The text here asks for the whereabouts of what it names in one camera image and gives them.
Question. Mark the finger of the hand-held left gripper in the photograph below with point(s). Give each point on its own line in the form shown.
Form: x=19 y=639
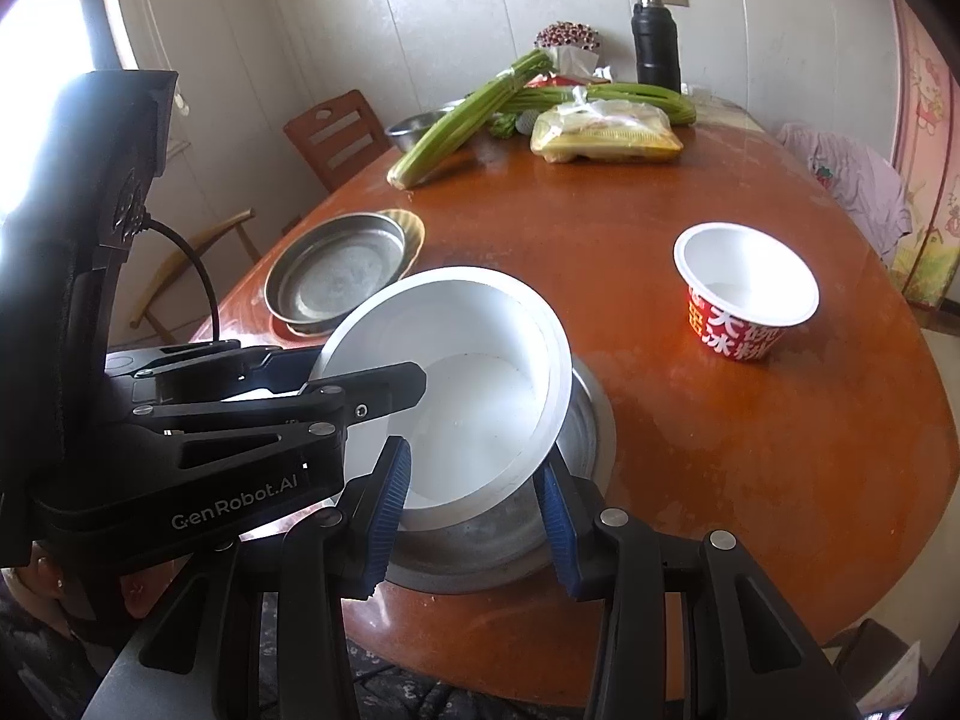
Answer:
x=360 y=397
x=225 y=369

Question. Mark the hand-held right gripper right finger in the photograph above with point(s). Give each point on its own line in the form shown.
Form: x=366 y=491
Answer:
x=559 y=532

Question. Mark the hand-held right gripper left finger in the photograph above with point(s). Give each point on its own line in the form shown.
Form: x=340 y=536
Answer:
x=390 y=517

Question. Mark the stainless steel plate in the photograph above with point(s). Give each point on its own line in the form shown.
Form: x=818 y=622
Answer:
x=480 y=547
x=337 y=270

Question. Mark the white bowl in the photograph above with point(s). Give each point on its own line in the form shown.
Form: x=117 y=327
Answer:
x=465 y=360

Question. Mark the red paper bowl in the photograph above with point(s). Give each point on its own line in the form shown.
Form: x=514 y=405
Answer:
x=735 y=330

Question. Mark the person's left hand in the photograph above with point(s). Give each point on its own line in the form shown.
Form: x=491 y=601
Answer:
x=45 y=577

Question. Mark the brown wooden slat chair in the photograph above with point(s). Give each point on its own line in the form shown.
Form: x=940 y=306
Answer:
x=337 y=135

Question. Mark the stainless steel basin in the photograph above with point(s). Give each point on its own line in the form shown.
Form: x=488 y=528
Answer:
x=409 y=131

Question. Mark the thick celery bunch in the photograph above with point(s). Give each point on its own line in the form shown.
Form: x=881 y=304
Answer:
x=450 y=127

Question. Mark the bag of yellow noodles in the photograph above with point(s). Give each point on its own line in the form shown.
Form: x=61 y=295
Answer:
x=600 y=139

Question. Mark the white paper leaflet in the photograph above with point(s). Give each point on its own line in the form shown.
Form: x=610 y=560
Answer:
x=892 y=679

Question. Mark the thin celery bunch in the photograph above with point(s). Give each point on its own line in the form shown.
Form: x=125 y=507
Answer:
x=637 y=99

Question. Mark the dark red flower bouquet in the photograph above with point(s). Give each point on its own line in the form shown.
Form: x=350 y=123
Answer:
x=566 y=36

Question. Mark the black thermos bottle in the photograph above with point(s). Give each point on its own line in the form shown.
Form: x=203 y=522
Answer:
x=656 y=52

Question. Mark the pale pink cloth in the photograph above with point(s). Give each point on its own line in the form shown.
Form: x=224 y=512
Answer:
x=847 y=165

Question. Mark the pink cartoon print cabinet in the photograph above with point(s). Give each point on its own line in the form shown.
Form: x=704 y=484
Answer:
x=930 y=127

